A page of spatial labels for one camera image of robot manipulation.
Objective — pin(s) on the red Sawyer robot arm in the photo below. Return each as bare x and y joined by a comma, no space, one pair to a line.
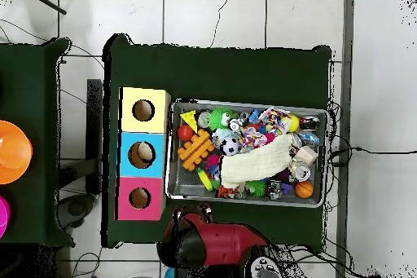
221,242

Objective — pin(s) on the wooden box with three holes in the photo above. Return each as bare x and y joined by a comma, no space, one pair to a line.
128,160

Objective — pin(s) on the orange plastic building block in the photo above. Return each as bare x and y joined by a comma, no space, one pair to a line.
195,150

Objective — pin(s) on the green fuzzy toy with eyes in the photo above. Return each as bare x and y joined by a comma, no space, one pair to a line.
220,118

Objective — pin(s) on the black and white soccer ball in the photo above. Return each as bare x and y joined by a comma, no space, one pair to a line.
230,146

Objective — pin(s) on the red ball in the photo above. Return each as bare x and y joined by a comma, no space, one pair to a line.
185,133

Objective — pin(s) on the yellow cheese wedge toy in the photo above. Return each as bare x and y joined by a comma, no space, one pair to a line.
189,120

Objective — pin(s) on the cream waffle cloth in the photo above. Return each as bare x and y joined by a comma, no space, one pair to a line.
257,164

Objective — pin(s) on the crushed silver can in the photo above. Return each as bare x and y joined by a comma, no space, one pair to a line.
301,172

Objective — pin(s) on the plain wooden block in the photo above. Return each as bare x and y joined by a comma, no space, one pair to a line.
306,155

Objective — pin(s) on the small orange basketball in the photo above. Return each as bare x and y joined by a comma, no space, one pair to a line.
303,189

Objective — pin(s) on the side table with green cloth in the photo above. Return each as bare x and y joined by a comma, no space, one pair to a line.
32,95

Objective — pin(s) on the orange bowl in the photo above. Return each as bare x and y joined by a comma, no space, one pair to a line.
13,153

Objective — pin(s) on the black rod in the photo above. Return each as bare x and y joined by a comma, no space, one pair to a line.
42,1

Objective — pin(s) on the pink bowl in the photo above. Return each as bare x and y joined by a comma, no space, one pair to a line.
3,216

